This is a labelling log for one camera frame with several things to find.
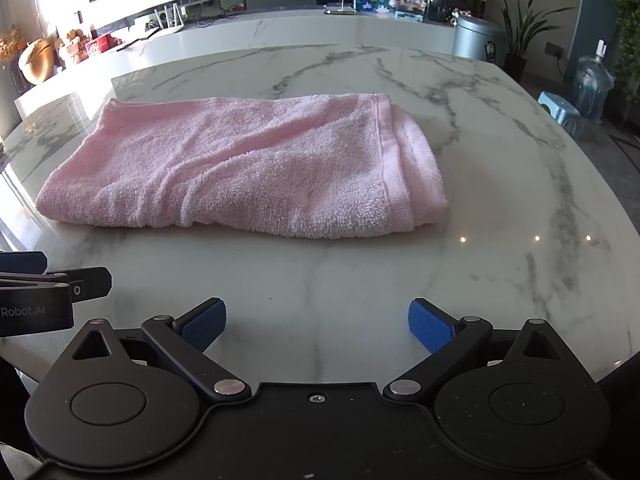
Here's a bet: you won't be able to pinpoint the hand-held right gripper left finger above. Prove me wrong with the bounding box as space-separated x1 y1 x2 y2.
70 298 252 403

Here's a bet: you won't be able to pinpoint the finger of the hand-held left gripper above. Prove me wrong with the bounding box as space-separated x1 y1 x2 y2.
0 267 112 303
0 251 48 275

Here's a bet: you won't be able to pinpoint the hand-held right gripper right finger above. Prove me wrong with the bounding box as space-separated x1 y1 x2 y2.
382 298 565 403

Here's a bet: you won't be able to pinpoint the pink towel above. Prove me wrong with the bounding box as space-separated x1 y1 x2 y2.
36 92 449 240

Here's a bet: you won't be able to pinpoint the golden round ornament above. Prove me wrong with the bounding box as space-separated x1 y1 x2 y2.
18 37 56 83

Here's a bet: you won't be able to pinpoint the dried flower bouquet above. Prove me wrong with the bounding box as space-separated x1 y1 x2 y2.
0 25 27 63

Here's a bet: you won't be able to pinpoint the teddy bear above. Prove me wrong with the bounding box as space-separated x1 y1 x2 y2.
59 27 87 63

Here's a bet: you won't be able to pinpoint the red box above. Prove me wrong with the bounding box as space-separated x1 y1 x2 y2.
84 32 123 56

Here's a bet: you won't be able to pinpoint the blue plastic stool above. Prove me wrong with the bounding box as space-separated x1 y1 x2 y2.
537 91 583 138

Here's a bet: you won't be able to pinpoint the white router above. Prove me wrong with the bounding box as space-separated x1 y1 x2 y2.
150 4 190 37

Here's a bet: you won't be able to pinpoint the potted green plant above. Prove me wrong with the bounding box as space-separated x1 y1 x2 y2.
477 0 576 83

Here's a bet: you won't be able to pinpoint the blue water jug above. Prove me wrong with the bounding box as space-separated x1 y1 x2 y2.
572 40 616 121

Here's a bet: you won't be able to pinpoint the silver trash can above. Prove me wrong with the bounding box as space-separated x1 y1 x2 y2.
452 14 506 68

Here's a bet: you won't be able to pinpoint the dark glass vase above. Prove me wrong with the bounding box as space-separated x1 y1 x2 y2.
424 0 453 23

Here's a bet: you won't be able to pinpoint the tall leafy potted plant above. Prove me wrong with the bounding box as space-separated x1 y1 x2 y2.
600 0 640 128

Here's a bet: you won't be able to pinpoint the black power cables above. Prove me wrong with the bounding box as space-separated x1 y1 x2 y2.
192 4 241 28

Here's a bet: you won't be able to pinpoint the photo frame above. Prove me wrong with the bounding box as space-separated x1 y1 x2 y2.
394 0 426 22

